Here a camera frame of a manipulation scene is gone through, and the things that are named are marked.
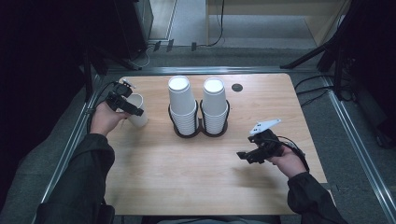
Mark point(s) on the person's left hand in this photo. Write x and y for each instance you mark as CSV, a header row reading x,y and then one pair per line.
x,y
104,119

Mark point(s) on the person's grey trousers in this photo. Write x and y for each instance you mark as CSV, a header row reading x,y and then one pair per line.
x,y
218,221

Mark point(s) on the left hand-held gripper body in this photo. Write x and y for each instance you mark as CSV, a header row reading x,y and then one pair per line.
x,y
120,93

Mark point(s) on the single white paper cup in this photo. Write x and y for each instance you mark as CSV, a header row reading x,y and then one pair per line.
x,y
138,119

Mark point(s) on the black round table grommet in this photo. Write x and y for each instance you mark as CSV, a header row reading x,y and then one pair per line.
x,y
237,87

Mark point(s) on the light wooden furniture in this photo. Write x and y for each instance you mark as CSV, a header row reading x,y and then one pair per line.
x,y
280,7

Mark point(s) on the grey metal bracket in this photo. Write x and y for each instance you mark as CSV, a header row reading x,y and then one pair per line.
x,y
331,187

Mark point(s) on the stack of white paper cups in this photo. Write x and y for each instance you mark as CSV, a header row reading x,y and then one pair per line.
x,y
214,102
182,99

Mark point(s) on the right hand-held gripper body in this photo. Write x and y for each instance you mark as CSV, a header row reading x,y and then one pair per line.
x,y
267,143

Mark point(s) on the metal floor rail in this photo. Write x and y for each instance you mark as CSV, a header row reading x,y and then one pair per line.
x,y
361,149
218,69
62,168

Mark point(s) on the black tripod stand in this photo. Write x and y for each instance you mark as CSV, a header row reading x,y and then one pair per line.
x,y
342,40

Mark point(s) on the person's right hand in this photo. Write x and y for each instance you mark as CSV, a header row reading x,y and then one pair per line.
x,y
289,163

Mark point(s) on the black metal stand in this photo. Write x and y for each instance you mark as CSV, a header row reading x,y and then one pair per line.
x,y
90,71

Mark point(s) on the black cabinet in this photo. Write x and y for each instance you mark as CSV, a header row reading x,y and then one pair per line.
x,y
132,25

